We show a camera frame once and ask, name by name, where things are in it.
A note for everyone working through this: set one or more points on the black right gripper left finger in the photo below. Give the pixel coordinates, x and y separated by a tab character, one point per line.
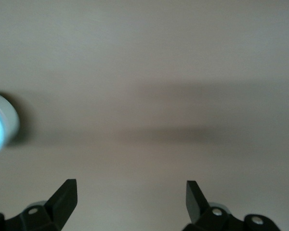
57	211

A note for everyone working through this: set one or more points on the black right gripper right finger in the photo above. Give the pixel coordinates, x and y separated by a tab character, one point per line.
202	216

